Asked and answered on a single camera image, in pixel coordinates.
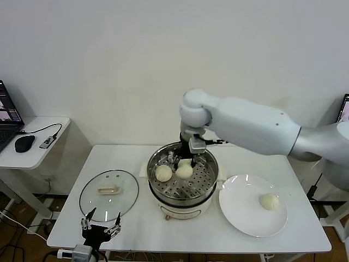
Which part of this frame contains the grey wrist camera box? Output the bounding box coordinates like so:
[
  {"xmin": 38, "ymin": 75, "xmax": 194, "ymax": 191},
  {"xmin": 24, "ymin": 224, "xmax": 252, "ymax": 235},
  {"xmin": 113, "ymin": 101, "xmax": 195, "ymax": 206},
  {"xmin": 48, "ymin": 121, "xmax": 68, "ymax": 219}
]
[
  {"xmin": 57, "ymin": 244, "xmax": 94, "ymax": 262},
  {"xmin": 189, "ymin": 138, "xmax": 208, "ymax": 155}
]

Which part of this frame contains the white floor cable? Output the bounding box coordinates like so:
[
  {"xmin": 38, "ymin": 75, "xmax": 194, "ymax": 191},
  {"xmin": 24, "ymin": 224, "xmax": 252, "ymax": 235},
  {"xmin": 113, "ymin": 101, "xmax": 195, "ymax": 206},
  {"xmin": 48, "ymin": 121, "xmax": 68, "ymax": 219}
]
[{"xmin": 0, "ymin": 210, "xmax": 49, "ymax": 242}]

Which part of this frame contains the black laptop power cable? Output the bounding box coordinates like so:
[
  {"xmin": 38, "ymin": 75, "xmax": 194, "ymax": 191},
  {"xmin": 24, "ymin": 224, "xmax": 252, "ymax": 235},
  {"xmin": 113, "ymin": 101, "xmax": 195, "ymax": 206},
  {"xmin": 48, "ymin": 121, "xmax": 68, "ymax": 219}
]
[{"xmin": 306, "ymin": 170, "xmax": 324, "ymax": 203}]

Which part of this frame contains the black computer mouse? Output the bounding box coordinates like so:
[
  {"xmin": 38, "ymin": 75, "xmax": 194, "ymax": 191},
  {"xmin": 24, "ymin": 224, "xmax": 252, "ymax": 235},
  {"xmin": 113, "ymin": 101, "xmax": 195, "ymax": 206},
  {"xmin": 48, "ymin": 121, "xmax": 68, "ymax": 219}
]
[{"xmin": 14, "ymin": 135, "xmax": 37, "ymax": 153}]

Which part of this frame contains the white side table with mouse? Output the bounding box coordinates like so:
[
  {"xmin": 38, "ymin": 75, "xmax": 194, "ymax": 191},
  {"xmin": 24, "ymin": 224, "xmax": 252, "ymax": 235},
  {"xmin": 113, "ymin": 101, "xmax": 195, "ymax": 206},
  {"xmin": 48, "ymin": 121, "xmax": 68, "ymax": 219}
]
[{"xmin": 0, "ymin": 117, "xmax": 92, "ymax": 216}]

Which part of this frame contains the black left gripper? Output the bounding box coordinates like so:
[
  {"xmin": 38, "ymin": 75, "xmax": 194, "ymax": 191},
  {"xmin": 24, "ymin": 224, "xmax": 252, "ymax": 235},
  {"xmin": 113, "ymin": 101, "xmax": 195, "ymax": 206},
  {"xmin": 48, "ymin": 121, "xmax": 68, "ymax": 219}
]
[{"xmin": 80, "ymin": 207, "xmax": 123, "ymax": 248}]

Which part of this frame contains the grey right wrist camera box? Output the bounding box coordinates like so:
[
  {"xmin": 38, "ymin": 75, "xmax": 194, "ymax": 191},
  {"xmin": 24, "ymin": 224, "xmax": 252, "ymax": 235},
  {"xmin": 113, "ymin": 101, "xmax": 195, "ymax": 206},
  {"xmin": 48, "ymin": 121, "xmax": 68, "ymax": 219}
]
[{"xmin": 189, "ymin": 138, "xmax": 208, "ymax": 155}]

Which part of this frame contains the black laptop with dark screen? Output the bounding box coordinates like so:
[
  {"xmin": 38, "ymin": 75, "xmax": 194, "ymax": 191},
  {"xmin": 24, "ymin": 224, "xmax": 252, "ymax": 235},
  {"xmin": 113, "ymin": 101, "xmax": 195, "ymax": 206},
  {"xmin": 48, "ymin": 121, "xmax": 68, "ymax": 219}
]
[{"xmin": 0, "ymin": 79, "xmax": 26, "ymax": 153}]

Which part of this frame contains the black usb hub cable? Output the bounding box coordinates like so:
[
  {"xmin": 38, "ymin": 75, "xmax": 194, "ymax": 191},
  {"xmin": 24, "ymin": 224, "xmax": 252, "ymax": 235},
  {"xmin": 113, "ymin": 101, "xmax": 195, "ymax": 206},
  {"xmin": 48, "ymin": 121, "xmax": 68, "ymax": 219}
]
[{"xmin": 17, "ymin": 123, "xmax": 63, "ymax": 139}]

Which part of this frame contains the black laptop with image windows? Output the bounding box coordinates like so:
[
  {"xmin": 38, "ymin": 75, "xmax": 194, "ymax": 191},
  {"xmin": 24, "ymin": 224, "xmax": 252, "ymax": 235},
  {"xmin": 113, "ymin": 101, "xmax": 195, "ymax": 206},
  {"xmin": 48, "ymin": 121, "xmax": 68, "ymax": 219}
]
[{"xmin": 336, "ymin": 93, "xmax": 349, "ymax": 124}]

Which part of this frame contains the large white plate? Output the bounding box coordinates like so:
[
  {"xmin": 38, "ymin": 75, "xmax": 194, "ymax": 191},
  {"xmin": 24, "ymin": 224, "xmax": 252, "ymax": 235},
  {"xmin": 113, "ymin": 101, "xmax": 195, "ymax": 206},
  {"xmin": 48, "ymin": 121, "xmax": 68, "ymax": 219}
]
[{"xmin": 218, "ymin": 174, "xmax": 288, "ymax": 237}]

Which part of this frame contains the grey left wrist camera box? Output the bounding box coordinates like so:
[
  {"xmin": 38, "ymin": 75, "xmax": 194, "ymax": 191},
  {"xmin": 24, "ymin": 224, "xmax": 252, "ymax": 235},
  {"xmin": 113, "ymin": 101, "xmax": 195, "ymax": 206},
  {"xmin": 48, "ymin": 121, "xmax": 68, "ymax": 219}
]
[{"xmin": 57, "ymin": 244, "xmax": 94, "ymax": 262}]

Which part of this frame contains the perforated steel steamer basket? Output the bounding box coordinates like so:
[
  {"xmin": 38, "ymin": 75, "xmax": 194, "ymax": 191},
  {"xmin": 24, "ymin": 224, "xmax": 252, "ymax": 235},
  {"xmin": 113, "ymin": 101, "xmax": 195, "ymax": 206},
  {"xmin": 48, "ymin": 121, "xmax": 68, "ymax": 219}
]
[{"xmin": 139, "ymin": 141, "xmax": 227, "ymax": 206}]

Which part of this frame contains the grey usb hub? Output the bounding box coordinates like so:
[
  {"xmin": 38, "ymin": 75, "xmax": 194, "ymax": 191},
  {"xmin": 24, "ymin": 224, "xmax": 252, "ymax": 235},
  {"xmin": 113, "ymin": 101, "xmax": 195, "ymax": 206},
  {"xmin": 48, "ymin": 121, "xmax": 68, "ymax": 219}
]
[{"xmin": 39, "ymin": 135, "xmax": 58, "ymax": 150}]

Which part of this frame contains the glass lid with cream handle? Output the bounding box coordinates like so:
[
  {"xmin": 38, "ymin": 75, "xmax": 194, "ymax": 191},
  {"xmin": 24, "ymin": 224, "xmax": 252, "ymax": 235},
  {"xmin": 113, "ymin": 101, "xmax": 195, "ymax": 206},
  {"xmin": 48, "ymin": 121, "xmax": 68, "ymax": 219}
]
[{"xmin": 79, "ymin": 169, "xmax": 140, "ymax": 221}]

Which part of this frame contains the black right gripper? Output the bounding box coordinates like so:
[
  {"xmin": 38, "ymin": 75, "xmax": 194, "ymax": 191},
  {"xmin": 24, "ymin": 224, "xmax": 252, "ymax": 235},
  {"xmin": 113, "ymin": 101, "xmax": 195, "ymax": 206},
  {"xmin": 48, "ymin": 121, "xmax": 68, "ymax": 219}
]
[{"xmin": 168, "ymin": 132, "xmax": 204, "ymax": 171}]

